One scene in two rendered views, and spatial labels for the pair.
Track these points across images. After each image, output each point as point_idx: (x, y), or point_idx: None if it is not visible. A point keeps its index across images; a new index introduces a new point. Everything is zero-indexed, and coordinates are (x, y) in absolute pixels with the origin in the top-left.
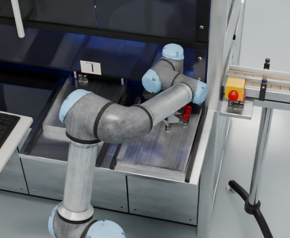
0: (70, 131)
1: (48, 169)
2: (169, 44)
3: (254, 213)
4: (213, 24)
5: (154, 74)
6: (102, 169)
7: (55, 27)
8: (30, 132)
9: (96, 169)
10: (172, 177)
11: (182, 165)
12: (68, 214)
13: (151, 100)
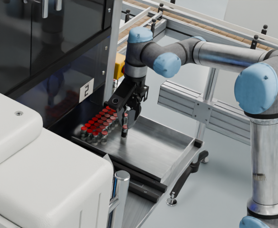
0: None
1: None
2: (132, 30)
3: None
4: (117, 1)
5: (172, 54)
6: (159, 200)
7: None
8: None
9: (156, 206)
10: (190, 153)
11: (176, 142)
12: None
13: (249, 50)
